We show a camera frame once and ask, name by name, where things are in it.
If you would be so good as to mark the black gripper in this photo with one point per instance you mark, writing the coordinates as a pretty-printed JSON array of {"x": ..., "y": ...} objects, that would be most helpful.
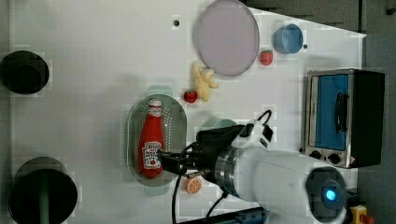
[{"x": 202, "y": 154}]

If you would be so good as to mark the black toaster oven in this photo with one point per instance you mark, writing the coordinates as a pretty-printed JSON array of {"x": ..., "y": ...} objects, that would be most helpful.
[{"x": 344, "y": 117}]

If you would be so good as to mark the black cylindrical camera mount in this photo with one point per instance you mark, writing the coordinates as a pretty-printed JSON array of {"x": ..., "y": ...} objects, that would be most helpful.
[{"x": 43, "y": 193}]

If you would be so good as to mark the pink plush strawberry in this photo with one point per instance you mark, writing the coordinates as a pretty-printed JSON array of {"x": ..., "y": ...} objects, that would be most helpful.
[{"x": 266, "y": 57}]

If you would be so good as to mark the small red plush strawberry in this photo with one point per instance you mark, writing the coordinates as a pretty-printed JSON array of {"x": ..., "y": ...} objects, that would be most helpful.
[{"x": 190, "y": 96}]

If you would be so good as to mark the green oval strainer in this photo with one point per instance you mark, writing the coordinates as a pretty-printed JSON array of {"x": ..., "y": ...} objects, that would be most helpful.
[{"x": 174, "y": 122}]

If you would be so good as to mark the red plush ketchup bottle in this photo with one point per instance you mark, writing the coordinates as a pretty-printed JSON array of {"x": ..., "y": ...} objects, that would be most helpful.
[{"x": 151, "y": 141}]

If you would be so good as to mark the plush orange slice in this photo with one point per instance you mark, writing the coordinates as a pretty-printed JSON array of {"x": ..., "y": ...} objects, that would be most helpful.
[{"x": 193, "y": 185}]

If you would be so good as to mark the blue cup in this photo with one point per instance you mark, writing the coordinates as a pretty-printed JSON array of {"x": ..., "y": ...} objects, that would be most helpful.
[{"x": 288, "y": 39}]

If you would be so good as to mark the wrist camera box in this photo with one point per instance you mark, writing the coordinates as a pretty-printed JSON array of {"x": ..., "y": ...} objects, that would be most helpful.
[{"x": 254, "y": 134}]

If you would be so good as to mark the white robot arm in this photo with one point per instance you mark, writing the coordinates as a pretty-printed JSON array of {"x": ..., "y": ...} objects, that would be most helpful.
[{"x": 287, "y": 183}]

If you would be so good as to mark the large purple plate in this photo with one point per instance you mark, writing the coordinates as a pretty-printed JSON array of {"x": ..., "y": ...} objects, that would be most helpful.
[{"x": 228, "y": 37}]

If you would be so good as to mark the yellow peeled plush banana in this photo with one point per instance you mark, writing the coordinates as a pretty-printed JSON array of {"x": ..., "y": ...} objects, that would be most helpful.
[{"x": 202, "y": 81}]

